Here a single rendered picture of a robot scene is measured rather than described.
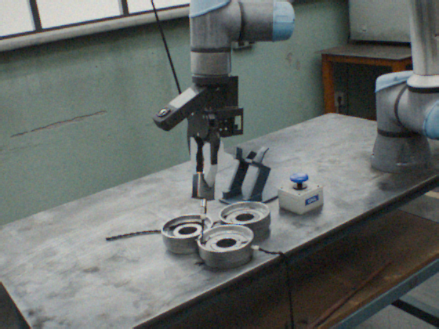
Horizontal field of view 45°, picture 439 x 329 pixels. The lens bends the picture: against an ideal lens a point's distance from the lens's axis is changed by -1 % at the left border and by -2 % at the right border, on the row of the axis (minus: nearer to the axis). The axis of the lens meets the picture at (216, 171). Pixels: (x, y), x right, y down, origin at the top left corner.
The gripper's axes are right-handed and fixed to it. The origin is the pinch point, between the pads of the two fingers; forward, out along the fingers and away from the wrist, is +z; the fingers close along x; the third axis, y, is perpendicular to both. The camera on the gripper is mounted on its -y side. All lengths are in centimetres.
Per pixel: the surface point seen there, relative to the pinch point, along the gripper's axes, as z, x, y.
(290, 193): 6.1, -3.3, 20.0
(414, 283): 35, -12, 56
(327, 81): 11, 149, 183
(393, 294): 35, -12, 47
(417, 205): 70, 79, 186
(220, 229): 9.6, -4.2, 1.4
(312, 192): 5.7, -6.0, 23.8
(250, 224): 8.5, -7.3, 6.3
